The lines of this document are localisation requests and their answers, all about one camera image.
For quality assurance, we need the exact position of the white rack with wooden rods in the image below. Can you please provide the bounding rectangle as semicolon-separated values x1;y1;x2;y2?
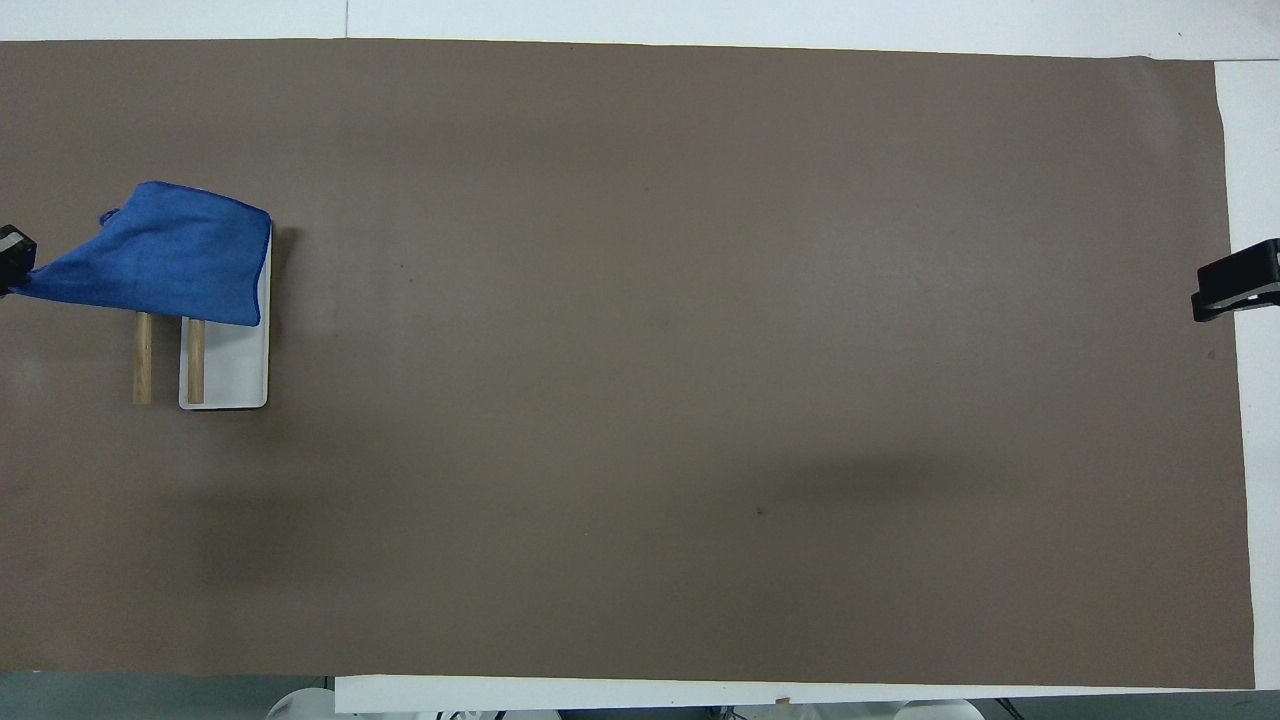
133;221;273;411

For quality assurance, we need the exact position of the blue towel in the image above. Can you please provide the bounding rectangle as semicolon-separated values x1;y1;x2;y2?
9;180;274;328

